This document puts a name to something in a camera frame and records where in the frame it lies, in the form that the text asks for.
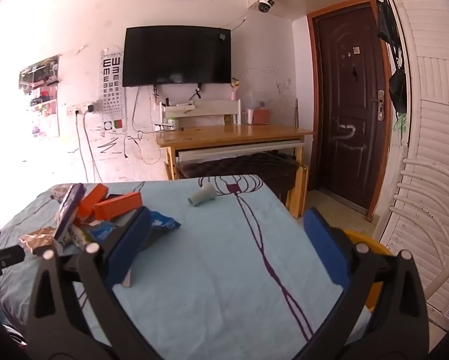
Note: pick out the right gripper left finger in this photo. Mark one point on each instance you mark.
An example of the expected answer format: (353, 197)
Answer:
(57, 327)

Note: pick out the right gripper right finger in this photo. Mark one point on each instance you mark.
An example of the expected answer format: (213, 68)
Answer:
(398, 327)

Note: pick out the blue snack wrapper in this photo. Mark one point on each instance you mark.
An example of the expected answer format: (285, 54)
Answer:
(160, 226)

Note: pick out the crumpled brown wrapper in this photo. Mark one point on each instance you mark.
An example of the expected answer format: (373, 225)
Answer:
(38, 241)

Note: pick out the purple snack packet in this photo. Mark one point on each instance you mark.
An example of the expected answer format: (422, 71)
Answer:
(68, 210)

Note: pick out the orange box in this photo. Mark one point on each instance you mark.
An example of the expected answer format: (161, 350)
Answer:
(117, 206)
(95, 196)

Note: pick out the white louvered door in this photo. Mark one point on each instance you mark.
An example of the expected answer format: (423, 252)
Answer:
(423, 26)

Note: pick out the white chair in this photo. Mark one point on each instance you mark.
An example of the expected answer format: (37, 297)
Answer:
(420, 210)

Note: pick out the light blue patterned tablecloth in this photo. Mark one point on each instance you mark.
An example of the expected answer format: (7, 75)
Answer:
(239, 278)

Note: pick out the dark brown tufted bench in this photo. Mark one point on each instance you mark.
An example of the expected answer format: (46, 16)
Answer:
(246, 174)

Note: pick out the dark brown entrance door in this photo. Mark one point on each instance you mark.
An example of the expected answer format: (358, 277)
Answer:
(352, 120)

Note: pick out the grey paper cup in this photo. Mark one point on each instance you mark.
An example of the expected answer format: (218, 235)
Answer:
(206, 193)

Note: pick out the wooden desk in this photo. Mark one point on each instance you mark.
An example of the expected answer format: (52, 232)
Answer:
(193, 138)

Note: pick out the eye test chart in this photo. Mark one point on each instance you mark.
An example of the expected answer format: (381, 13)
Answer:
(111, 94)

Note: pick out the white shelf on desk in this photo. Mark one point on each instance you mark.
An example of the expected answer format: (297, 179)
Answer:
(203, 108)

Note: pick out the pink tissue box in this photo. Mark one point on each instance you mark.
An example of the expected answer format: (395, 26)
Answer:
(258, 116)

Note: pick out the black hanging bag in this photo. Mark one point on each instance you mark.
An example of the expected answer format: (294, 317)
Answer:
(388, 32)

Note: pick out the wall shelf with items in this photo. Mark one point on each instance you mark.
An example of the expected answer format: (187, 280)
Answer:
(39, 84)

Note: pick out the black wall television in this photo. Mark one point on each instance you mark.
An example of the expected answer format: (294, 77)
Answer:
(177, 54)

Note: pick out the white security camera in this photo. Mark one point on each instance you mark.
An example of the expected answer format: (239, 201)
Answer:
(265, 5)

